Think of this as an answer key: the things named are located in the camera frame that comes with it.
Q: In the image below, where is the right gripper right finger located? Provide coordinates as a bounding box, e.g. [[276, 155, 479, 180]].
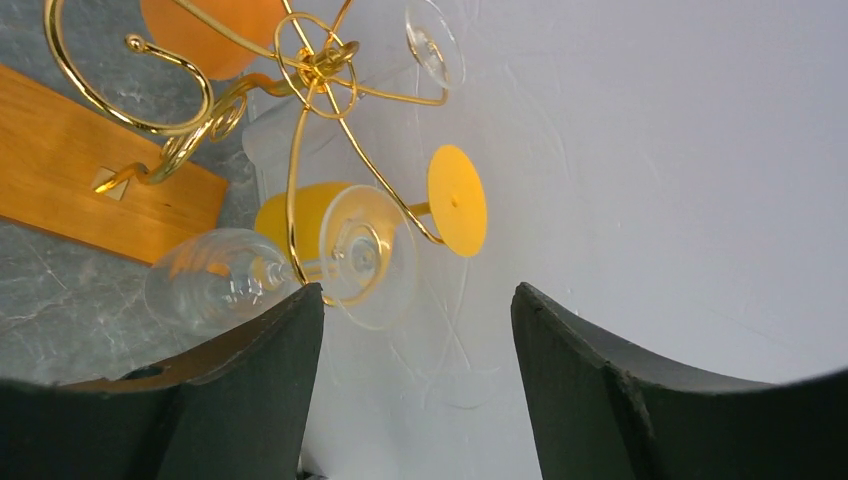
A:
[[511, 283, 847, 479]]

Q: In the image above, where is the clear wine glass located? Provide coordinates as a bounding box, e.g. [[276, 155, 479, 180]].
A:
[[242, 1, 465, 171], [144, 182, 417, 337]]

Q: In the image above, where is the yellow plastic wine glass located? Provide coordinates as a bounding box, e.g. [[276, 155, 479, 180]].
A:
[[254, 144, 488, 269]]

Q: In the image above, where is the orange plastic wine glass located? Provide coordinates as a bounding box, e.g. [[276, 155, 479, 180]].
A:
[[140, 0, 285, 81]]

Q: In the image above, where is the gold wine glass rack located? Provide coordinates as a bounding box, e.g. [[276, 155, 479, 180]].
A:
[[0, 0, 452, 306]]

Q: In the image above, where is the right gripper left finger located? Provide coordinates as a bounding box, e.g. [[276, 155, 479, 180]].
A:
[[1, 283, 324, 479]]

